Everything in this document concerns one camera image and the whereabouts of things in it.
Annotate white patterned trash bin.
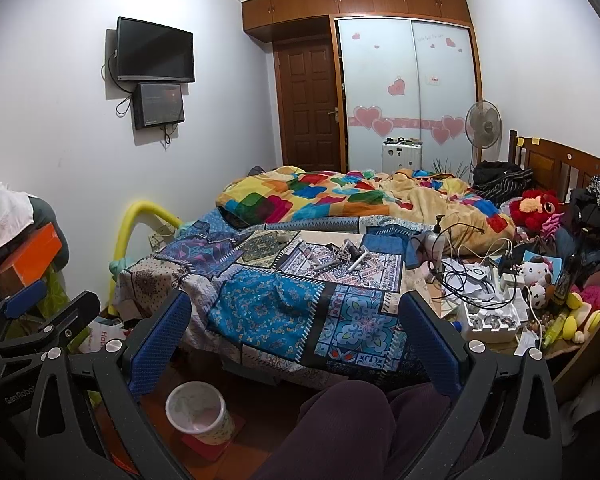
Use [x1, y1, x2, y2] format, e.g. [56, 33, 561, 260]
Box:
[164, 382, 235, 445]

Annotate orange box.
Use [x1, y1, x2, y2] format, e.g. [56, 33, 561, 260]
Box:
[0, 223, 62, 299]

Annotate white egg tray box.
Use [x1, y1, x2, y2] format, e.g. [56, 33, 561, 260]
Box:
[457, 301, 521, 344]

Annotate white shopping bag red text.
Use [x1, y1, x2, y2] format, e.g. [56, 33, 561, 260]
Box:
[78, 316, 130, 353]

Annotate white cloth pile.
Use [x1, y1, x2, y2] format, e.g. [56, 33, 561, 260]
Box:
[0, 182, 34, 248]

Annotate white hello kitty plush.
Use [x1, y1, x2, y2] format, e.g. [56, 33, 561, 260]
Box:
[518, 256, 553, 310]

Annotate blue patterned bed sheet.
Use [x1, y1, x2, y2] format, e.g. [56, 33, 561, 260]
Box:
[114, 211, 426, 388]

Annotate colourful patchwork blanket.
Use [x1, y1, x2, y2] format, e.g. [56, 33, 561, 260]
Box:
[215, 166, 516, 254]

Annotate grey bolster pillow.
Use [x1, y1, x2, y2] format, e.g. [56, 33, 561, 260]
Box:
[259, 216, 381, 234]

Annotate red plush toy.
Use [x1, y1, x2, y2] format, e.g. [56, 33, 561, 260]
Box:
[509, 188, 564, 234]

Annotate black striped bag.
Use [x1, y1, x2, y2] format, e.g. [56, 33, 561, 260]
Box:
[472, 162, 534, 206]

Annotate white small cabinet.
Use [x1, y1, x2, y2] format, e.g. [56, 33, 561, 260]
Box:
[381, 138, 422, 174]

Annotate wooden headboard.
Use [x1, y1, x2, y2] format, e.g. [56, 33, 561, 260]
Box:
[508, 130, 600, 202]

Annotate white standing fan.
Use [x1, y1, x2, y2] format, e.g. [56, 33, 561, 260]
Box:
[465, 100, 503, 166]

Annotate frosted sliding wardrobe with hearts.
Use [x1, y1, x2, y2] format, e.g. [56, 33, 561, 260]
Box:
[336, 18, 477, 179]

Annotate brown wooden door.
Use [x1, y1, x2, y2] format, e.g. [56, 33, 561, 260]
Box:
[274, 37, 341, 171]

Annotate black tangled cables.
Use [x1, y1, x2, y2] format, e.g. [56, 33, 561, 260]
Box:
[419, 213, 522, 311]

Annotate yellow foam bed rail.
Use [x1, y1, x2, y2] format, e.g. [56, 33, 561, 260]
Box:
[107, 200, 183, 315]

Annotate small black wall monitor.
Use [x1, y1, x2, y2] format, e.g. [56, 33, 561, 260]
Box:
[132, 84, 185, 130]

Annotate black wall television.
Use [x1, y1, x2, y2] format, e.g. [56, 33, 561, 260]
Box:
[114, 16, 195, 82]

